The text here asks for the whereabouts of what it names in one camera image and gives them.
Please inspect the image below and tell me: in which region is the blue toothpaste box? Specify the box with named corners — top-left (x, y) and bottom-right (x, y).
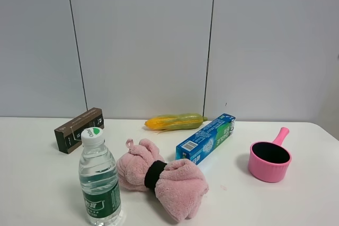
top-left (175, 113), bottom-right (236, 165)

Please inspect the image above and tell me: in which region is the yellow corn cob toy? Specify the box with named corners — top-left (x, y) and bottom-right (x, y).
top-left (145, 113), bottom-right (208, 132)

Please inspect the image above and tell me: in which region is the pink towel with black band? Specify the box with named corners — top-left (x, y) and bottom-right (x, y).
top-left (117, 139), bottom-right (209, 222)

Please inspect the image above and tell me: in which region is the clear water bottle green label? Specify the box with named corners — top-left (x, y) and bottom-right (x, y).
top-left (78, 127), bottom-right (121, 225)

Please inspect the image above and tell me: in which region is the brown cardboard box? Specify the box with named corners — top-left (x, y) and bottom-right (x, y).
top-left (54, 107), bottom-right (104, 154)

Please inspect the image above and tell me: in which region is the pink saucepan with handle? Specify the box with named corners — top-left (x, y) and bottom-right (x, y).
top-left (248, 127), bottom-right (292, 183)

